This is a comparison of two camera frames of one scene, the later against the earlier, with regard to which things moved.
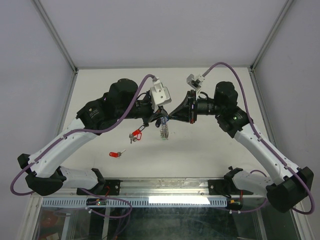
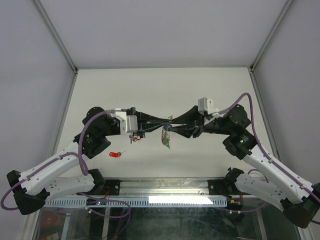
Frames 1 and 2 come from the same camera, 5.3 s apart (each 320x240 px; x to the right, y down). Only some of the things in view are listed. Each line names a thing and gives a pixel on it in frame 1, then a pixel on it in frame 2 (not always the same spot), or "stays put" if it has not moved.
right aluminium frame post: x=285 y=8 stays put
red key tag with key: x=115 y=154 stays put
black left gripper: x=157 y=112 to x=154 y=123
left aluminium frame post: x=55 y=33 stays put
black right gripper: x=185 y=113 to x=191 y=116
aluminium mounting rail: x=159 y=187 stays put
